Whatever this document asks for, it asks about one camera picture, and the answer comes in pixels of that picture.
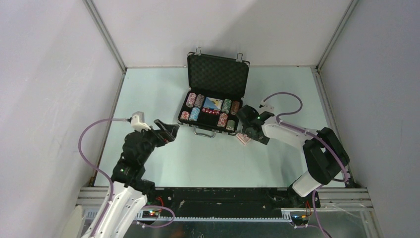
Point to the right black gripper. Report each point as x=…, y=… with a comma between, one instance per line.
x=259, y=139

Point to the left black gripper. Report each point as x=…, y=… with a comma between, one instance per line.
x=168, y=132

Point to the red white chip stack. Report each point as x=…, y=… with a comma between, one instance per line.
x=222, y=121
x=185, y=115

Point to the white ten chip stack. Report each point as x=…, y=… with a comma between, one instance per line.
x=194, y=114

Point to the blue playing card box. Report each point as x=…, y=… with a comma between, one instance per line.
x=213, y=103

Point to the black poker set case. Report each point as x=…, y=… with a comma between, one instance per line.
x=218, y=78

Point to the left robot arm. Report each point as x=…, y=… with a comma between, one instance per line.
x=128, y=192

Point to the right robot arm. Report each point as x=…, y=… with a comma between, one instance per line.
x=324, y=154

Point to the orange brown chip stack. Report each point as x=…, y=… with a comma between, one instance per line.
x=235, y=107

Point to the white green chip stack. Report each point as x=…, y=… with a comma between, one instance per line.
x=230, y=125

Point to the red playing card deck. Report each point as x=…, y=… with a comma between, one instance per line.
x=243, y=138

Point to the row of red dice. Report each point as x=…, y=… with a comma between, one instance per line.
x=210, y=111

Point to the pink white chip stack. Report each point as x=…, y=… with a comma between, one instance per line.
x=190, y=100

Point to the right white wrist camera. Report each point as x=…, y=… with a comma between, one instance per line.
x=266, y=108

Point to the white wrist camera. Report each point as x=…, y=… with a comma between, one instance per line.
x=137, y=122
x=266, y=108

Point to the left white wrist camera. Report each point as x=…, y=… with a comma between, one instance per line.
x=137, y=122

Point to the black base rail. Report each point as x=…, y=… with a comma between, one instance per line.
x=229, y=203

